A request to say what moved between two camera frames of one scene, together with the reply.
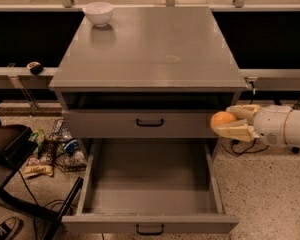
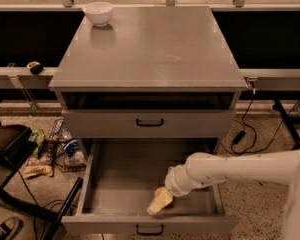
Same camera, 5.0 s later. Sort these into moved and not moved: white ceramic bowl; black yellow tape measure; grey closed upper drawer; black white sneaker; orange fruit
Moved: orange fruit
Not moved: black yellow tape measure; black white sneaker; grey closed upper drawer; white ceramic bowl
